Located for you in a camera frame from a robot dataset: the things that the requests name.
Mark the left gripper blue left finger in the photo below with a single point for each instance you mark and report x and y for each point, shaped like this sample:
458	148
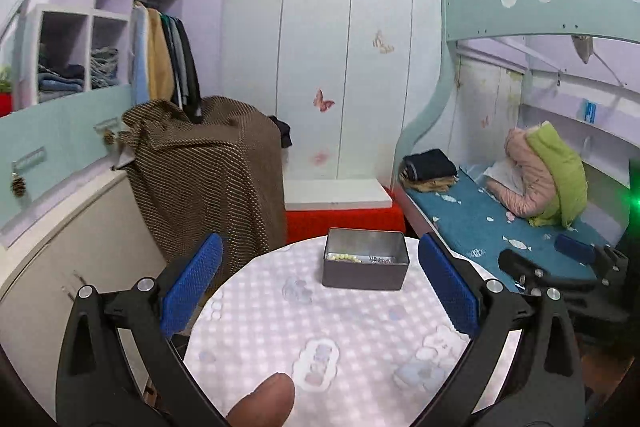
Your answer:
184	283

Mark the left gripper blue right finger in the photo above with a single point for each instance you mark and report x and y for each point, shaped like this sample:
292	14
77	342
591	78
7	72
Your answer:
455	295

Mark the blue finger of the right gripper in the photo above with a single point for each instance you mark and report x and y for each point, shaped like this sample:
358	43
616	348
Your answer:
579	251

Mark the person left hand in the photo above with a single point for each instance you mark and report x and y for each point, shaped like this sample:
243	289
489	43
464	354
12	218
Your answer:
269	405

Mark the green and pink quilt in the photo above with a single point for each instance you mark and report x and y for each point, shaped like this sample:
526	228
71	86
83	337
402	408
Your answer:
554	189

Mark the grey metal tin box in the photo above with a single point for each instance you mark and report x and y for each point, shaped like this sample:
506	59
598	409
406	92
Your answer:
364	260

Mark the white pillow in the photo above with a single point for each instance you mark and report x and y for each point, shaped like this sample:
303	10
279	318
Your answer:
507	173

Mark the pink checkered tablecloth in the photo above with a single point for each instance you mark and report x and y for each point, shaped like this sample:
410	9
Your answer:
357	358

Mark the brown polka dot cover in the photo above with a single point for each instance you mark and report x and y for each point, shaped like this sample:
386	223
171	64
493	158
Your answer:
220	175

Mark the folded dark clothes stack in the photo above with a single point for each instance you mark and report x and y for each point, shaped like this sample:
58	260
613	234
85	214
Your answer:
431	171

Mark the red stool white top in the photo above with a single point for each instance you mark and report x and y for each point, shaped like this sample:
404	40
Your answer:
314	207

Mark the black garment behind cover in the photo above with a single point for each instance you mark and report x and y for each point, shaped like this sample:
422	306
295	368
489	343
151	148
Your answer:
285	132

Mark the teal drawer cabinet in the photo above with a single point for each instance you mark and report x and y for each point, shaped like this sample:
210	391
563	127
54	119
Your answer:
44	144

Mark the hanging clothes row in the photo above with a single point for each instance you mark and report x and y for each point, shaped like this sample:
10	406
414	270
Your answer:
162	64

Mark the white wardrobe doors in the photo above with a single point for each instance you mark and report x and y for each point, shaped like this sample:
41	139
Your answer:
347	76

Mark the lilac shelf unit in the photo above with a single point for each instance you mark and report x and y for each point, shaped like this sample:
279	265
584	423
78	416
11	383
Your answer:
95	34

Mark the teal bunk bed frame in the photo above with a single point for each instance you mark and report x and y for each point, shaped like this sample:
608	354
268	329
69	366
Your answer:
507	63

